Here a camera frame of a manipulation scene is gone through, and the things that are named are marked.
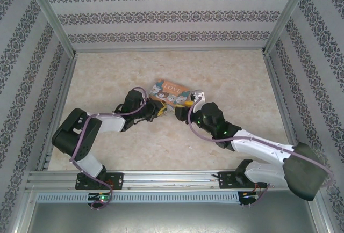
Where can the aluminium frame crossbar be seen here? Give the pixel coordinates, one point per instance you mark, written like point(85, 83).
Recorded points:
point(169, 50)

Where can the circuit board with green light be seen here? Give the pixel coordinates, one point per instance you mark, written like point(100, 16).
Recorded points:
point(102, 197)

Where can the aluminium frame post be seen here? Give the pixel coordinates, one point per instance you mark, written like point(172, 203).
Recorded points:
point(287, 15)
point(48, 13)

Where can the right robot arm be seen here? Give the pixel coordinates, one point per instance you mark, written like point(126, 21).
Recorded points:
point(258, 147)

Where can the orange LOVE tin box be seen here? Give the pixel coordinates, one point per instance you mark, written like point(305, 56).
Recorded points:
point(172, 90)

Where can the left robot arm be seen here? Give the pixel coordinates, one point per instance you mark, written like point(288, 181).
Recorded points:
point(107, 123)

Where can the circuit board with yellow light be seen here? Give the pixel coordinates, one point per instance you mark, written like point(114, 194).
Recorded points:
point(247, 194)

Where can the aluminium side rail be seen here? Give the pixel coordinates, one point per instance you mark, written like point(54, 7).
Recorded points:
point(60, 104)
point(282, 96)

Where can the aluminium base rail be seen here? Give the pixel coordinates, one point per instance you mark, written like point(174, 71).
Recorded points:
point(166, 179)

